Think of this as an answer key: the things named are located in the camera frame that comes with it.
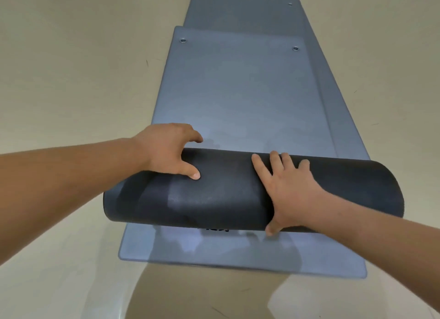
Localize person's right hand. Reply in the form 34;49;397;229
251;150;325;237

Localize person's left hand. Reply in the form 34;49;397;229
132;123;204;181

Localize person's right forearm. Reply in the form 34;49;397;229
308;190;440;311

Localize person's left forearm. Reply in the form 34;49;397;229
0;136;143;266

